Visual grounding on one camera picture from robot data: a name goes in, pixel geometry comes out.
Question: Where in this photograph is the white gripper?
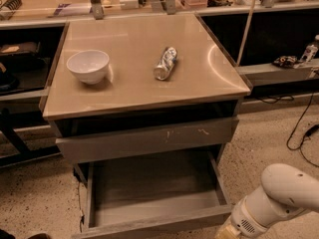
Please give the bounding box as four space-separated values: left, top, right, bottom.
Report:
214 197 267 239

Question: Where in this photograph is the grey drawer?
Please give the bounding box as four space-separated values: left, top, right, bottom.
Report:
56 117 238 163
72 149 231 239

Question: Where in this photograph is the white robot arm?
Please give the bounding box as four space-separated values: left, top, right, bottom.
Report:
214 163 319 239

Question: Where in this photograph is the grey top drawer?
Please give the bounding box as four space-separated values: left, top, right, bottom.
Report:
56 117 238 163

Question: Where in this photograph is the grey drawer cabinet with top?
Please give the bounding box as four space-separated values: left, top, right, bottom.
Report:
39 12 254 239

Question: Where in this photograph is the dark patterned object on shelf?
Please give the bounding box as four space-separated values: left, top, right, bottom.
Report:
272 56 300 69

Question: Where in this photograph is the silver drink can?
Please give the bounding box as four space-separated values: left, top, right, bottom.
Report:
154 47 177 81

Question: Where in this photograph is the plastic bottle on shelf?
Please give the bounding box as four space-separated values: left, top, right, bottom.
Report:
301 35 319 63

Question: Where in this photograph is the white bowl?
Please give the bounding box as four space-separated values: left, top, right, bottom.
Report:
67 50 110 85

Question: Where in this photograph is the wooden stick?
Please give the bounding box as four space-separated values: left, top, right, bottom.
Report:
236 0 256 67

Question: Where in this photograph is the dark shoe at bottom left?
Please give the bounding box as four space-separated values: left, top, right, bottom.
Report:
0 229 52 239

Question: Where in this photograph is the purple white booklet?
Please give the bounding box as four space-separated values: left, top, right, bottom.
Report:
54 3 92 17

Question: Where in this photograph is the black coil spring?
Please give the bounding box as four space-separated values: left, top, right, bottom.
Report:
0 0 22 20

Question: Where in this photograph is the black floor cable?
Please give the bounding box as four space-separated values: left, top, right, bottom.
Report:
286 93 319 168

